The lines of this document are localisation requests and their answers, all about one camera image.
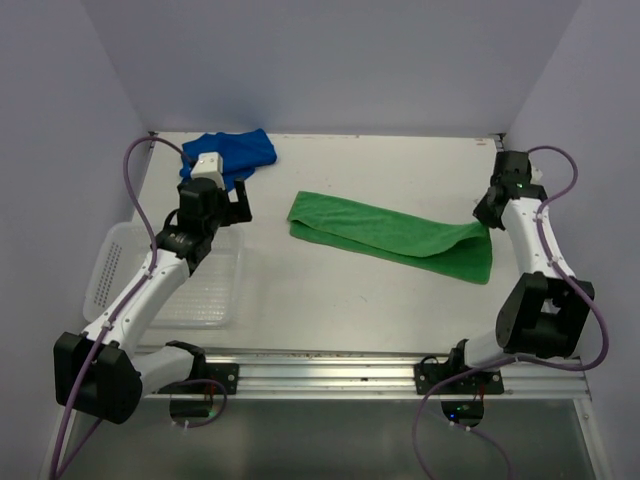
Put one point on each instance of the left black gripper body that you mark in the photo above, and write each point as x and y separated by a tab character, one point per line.
219	218

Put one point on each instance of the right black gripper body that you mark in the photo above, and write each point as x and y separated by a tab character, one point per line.
487	214

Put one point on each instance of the green microfiber towel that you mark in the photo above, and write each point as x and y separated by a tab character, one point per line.
460	251

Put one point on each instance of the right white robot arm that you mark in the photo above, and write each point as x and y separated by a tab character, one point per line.
543	316

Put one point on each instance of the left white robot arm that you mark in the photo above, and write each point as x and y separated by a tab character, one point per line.
97	371

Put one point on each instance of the blue microfiber towel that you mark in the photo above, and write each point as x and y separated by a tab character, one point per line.
241	153

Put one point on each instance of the clear plastic basket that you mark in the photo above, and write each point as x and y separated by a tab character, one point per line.
206	301

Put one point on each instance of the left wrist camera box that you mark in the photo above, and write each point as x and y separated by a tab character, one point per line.
209	165

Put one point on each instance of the aluminium mounting rail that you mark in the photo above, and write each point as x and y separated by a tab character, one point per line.
330	376

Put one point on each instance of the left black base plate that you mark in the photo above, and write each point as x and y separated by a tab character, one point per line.
226	374

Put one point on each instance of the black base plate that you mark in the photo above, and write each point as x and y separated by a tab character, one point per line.
432	375
226	374

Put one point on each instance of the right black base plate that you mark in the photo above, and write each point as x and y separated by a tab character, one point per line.
432	375

